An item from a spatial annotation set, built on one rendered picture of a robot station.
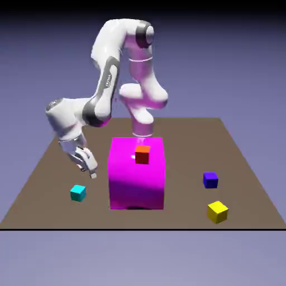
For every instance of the small blue cube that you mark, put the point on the small blue cube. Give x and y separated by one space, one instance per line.
210 180

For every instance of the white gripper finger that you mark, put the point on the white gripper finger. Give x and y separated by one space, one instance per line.
93 174

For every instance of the small cyan cube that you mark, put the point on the small cyan cube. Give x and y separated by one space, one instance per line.
78 193

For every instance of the small yellow cube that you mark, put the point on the small yellow cube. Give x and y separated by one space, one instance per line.
217 212

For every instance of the small orange cube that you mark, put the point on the small orange cube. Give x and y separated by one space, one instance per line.
142 155

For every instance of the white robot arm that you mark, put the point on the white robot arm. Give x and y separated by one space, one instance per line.
107 55

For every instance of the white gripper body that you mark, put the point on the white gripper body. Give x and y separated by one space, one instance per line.
84 159

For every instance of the large magenta box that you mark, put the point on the large magenta box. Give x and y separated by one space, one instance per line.
136 176

